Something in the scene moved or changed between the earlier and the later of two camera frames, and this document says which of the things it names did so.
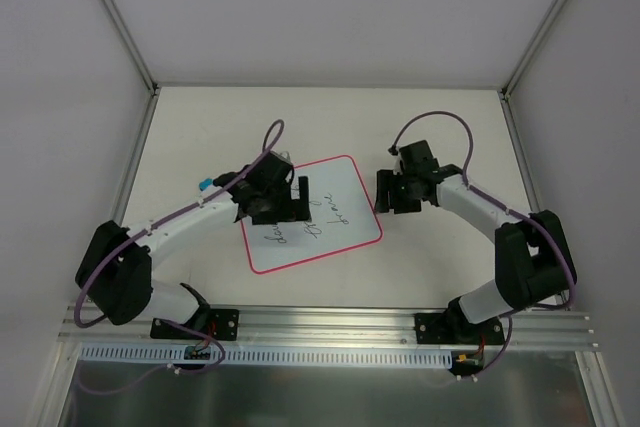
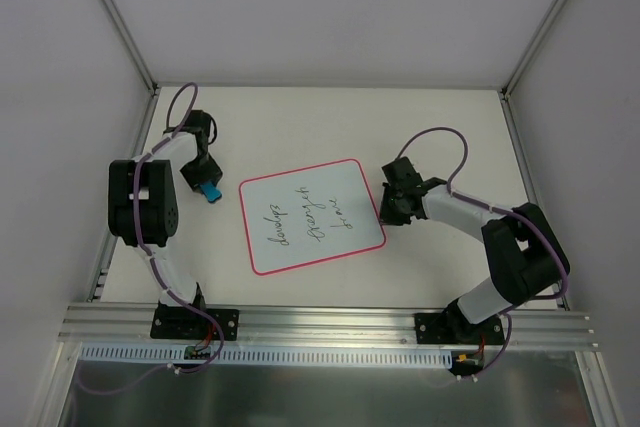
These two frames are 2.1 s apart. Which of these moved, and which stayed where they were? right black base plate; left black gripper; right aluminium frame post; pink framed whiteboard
Moved: left black gripper
Stayed: pink framed whiteboard; right aluminium frame post; right black base plate
